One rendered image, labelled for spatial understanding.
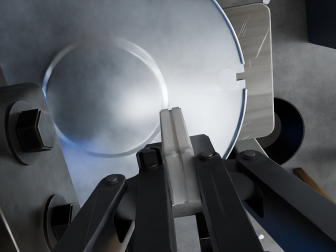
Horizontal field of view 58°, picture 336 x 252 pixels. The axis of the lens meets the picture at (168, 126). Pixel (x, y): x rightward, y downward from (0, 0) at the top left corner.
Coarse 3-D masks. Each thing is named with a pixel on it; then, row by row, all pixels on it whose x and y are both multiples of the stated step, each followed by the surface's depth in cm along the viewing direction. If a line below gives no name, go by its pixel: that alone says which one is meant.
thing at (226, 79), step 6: (222, 72) 31; (228, 72) 31; (234, 72) 31; (216, 78) 31; (222, 78) 31; (228, 78) 31; (234, 78) 31; (222, 84) 31; (228, 84) 31; (234, 84) 31
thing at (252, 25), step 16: (240, 16) 29; (256, 16) 29; (240, 32) 29; (256, 32) 29; (256, 48) 30; (256, 64) 31; (256, 80) 31; (272, 80) 31; (256, 96) 32; (272, 96) 32; (256, 112) 32; (272, 112) 33; (256, 128) 33; (272, 128) 33
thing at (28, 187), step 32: (0, 96) 16; (32, 96) 18; (0, 128) 14; (32, 128) 15; (0, 160) 14; (32, 160) 16; (64, 160) 21; (0, 192) 13; (32, 192) 16; (64, 192) 20; (0, 224) 13; (32, 224) 16; (64, 224) 17
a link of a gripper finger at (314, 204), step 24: (240, 168) 13; (264, 168) 12; (264, 192) 12; (288, 192) 11; (312, 192) 10; (264, 216) 12; (288, 216) 10; (312, 216) 9; (288, 240) 11; (312, 240) 9
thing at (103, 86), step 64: (0, 0) 28; (64, 0) 28; (128, 0) 28; (192, 0) 28; (0, 64) 30; (64, 64) 29; (128, 64) 30; (192, 64) 30; (64, 128) 32; (128, 128) 32; (192, 128) 33
